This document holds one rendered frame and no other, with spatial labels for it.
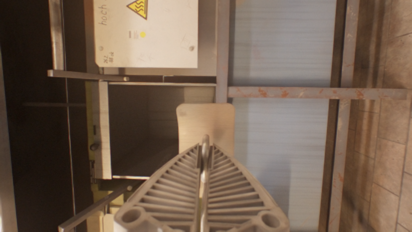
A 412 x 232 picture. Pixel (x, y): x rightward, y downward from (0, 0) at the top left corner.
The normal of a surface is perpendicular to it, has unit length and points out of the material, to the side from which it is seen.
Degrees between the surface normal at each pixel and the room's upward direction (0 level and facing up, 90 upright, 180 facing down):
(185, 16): 90
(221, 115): 100
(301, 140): 90
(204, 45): 90
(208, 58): 90
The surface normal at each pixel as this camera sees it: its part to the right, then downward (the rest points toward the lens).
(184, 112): 0.14, 0.65
